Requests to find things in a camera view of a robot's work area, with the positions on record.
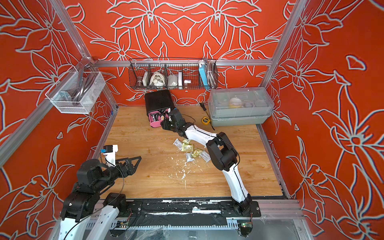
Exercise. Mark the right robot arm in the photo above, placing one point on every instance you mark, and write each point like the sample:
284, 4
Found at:
223, 155

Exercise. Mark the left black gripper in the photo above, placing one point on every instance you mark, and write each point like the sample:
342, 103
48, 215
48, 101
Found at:
131, 170

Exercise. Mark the yellow tape measure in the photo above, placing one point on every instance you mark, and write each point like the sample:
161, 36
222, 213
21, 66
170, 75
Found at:
206, 121

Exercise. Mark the white cookie packet centre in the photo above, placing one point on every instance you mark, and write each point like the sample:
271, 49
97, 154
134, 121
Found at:
189, 157

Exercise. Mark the grey plastic storage box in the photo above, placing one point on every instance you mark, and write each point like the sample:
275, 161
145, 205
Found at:
239, 106

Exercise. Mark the white cookie packet lower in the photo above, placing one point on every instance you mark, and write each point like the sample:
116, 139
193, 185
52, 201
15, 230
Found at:
205, 156

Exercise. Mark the black wire wall basket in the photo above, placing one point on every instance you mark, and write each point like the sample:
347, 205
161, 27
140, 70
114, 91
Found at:
180, 73

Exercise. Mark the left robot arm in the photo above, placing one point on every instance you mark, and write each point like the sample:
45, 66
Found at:
79, 207

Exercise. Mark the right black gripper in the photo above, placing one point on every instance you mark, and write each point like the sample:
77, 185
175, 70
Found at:
165, 123

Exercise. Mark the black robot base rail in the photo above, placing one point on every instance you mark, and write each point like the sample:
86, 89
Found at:
184, 213

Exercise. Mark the blue box in basket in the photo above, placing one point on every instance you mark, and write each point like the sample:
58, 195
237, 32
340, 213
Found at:
203, 73

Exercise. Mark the white cookie packet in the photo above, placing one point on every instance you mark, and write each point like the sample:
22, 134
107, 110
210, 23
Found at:
189, 157
178, 144
205, 156

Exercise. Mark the clear plastic wall bin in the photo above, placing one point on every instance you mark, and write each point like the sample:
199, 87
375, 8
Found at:
76, 92

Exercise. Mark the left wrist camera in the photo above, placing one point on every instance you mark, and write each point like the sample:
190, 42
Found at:
109, 152

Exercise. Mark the pink top drawer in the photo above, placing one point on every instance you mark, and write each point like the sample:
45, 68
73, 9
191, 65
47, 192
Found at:
158, 116

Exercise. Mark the white cookie packet left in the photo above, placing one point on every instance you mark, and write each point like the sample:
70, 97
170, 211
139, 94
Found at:
178, 144

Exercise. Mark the white cloth in basket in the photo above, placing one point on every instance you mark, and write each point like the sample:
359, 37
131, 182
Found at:
158, 80

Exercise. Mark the black handled screwdriver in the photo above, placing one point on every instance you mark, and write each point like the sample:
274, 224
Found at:
202, 105

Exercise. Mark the green cookie packet large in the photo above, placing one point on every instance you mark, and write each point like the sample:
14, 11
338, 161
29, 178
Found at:
187, 148

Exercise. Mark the green cookie packet small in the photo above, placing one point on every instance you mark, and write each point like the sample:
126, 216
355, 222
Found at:
196, 153

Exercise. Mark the black pink drawer cabinet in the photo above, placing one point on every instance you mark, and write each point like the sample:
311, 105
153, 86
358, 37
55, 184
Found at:
159, 100

